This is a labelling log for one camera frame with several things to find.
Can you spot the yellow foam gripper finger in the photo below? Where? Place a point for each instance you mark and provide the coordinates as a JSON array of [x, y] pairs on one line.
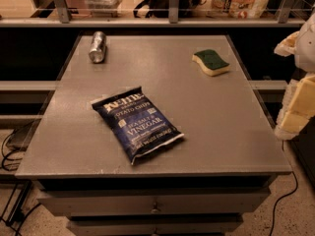
[[298, 108], [287, 46]]

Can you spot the silver soda can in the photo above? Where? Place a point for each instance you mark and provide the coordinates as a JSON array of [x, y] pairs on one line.
[[98, 47]]

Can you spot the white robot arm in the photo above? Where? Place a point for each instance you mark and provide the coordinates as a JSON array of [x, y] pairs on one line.
[[305, 57]]

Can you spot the black bag on shelf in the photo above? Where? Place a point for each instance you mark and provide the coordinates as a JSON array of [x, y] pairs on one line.
[[162, 8]]

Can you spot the green and yellow sponge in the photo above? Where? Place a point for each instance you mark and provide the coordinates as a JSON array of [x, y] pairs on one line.
[[210, 62]]

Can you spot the grey metal shelf rail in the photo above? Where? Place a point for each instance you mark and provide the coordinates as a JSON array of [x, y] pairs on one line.
[[56, 13]]

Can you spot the metal drawer knob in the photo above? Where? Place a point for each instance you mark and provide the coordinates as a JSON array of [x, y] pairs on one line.
[[155, 209]]

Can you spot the colourful snack bag on shelf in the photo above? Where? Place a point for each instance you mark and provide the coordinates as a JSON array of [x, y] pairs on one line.
[[239, 9]]

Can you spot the blue kettle chip bag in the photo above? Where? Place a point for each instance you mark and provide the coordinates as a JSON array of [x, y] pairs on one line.
[[136, 122]]

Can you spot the grey drawer cabinet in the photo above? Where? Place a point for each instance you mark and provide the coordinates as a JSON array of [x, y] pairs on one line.
[[203, 184]]

